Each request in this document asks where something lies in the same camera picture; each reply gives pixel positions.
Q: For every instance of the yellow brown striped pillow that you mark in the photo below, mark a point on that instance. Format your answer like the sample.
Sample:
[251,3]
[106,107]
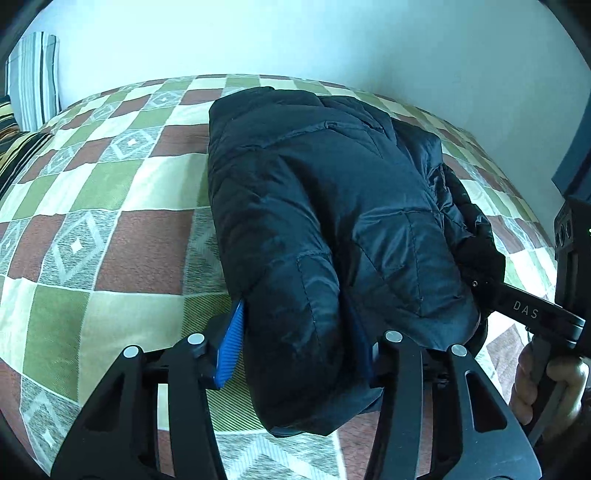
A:
[18,143]

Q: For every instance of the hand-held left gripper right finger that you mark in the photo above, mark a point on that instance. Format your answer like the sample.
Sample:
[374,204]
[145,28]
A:
[392,369]

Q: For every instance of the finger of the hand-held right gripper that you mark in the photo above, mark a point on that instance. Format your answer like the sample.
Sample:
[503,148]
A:
[521,307]

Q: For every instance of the grey striped pillow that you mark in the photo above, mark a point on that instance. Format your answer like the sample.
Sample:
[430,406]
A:
[34,78]

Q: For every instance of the patchwork bedspread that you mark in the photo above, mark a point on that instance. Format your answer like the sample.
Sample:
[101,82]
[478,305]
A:
[106,207]

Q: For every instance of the black puffer jacket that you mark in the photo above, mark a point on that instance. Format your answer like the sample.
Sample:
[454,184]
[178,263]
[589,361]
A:
[332,221]

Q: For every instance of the person's right hand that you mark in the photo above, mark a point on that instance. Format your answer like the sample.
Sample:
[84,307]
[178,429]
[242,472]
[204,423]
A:
[524,383]

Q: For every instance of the dark blue object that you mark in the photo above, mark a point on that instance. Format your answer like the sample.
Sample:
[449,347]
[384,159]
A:
[575,161]

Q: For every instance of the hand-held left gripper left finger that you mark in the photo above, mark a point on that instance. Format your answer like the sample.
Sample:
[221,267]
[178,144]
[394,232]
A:
[230,346]

